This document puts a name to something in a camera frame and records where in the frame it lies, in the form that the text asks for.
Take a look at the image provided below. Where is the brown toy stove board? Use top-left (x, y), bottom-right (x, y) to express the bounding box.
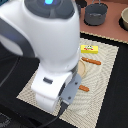
top-left (76, 0), bottom-right (128, 43)

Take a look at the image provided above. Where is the fork with orange handle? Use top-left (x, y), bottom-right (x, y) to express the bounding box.
top-left (79, 85), bottom-right (89, 92)

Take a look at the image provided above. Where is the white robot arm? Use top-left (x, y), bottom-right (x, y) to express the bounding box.
top-left (0, 0), bottom-right (81, 112)

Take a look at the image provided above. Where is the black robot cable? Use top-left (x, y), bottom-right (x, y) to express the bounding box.
top-left (0, 54), bottom-right (70, 128)

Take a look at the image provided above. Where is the yellow butter box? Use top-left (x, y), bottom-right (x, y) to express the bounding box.
top-left (80, 45), bottom-right (98, 54)

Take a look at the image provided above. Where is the beige round plate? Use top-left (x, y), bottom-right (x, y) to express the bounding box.
top-left (78, 59), bottom-right (86, 78)

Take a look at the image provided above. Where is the knife with orange handle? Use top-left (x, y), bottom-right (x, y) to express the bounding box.
top-left (81, 57), bottom-right (101, 65)

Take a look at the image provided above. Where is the large grey pot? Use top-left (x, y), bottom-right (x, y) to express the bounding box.
top-left (84, 3), bottom-right (107, 26)

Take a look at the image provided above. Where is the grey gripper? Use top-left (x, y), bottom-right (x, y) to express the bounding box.
top-left (60, 74), bottom-right (82, 105)

